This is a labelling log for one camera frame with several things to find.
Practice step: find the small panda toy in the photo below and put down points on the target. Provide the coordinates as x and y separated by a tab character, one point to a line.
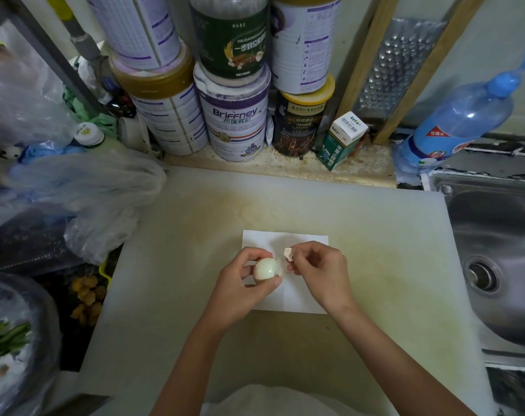
9	152

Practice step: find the person's right hand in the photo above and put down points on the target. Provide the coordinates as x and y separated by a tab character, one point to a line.
327	281

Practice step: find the metal grater wooden frame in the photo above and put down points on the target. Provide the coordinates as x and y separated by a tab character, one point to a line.
397	60

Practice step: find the dark tin yellow lid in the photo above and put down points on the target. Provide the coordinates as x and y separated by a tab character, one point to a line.
295	125

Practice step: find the grey metal pipe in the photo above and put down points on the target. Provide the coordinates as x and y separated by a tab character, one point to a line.
82	38

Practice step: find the grey metal shelf rack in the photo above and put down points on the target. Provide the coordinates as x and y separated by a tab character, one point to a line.
50	47

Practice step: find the white plastic cutting board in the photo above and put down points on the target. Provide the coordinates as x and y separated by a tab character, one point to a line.
397	264

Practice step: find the beige egg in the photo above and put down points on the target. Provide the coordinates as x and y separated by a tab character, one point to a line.
264	268

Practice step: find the white foil pouch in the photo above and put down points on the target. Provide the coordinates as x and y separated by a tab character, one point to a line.
269	132

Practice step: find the crumpled translucent plastic bag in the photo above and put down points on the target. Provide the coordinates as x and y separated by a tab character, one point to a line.
97	181

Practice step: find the clear bag with greens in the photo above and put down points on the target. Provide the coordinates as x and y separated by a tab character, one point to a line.
24	355

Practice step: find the green white small carton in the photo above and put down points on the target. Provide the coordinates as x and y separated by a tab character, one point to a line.
336	147

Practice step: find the person's left hand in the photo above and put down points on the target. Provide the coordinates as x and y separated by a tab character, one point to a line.
232	298

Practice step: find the pile of yellow dried fruits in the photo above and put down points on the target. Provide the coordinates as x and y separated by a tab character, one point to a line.
87	296

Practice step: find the small white cap bottle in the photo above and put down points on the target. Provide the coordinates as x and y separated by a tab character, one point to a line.
88	134

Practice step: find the dark glossy bag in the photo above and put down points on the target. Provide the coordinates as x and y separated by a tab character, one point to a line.
24	246

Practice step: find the yellow green basket rim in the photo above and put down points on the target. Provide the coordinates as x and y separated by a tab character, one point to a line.
105	270

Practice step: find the white tin purple band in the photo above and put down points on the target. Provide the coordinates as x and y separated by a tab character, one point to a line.
234	121

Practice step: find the person's white shirt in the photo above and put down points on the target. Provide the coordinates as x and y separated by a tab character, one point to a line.
280	402

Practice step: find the steel sink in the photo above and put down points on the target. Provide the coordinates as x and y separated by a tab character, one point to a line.
505	229

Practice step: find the green plastic bag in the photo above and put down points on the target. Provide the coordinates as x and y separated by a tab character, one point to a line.
82	110

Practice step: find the white tape roll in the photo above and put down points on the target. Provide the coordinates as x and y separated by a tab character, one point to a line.
132	132

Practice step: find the clear plastic bag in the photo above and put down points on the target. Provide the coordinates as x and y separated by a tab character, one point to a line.
28	103

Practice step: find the blue plastic bottle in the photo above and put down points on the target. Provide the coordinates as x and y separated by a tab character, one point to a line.
453	121

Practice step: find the person's left forearm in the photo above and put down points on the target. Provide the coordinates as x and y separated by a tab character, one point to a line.
189	372

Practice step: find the white paper sheet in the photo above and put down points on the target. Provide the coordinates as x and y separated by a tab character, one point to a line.
301	301

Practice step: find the person's right forearm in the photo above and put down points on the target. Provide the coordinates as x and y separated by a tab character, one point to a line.
401	368

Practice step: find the blue plastic bag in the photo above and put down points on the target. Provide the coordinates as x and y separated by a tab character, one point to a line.
45	152

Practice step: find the white purple tin gold lid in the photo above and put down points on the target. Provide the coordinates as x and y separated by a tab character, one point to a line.
132	30
171	116
301	47

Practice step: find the green label jar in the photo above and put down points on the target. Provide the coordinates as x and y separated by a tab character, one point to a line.
230	43

